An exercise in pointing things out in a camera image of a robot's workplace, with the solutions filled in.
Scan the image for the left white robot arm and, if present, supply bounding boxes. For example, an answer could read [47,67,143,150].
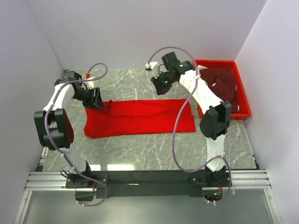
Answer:
[34,71,105,187]

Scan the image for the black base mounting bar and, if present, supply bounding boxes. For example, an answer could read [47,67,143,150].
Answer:
[64,169,233,202]

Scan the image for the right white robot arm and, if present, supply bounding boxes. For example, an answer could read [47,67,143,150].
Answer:
[145,52,231,182]

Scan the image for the white pink t shirt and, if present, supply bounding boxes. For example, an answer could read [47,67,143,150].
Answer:
[197,65,207,77]

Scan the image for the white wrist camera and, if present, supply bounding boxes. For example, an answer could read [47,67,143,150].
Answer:
[145,61,159,72]
[82,73,94,90]

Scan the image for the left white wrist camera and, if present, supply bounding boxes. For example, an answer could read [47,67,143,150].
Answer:
[82,73,94,90]

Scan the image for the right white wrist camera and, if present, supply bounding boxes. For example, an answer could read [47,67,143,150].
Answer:
[145,61,159,72]

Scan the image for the red t shirt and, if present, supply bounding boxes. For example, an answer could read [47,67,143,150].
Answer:
[84,99,196,139]

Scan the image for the aluminium frame rail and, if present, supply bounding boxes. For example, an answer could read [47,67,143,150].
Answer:
[24,170,271,191]

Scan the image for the dark maroon t shirt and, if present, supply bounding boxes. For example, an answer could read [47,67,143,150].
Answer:
[200,68,239,113]

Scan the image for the red plastic bin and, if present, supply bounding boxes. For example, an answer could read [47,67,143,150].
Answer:
[195,59,251,120]

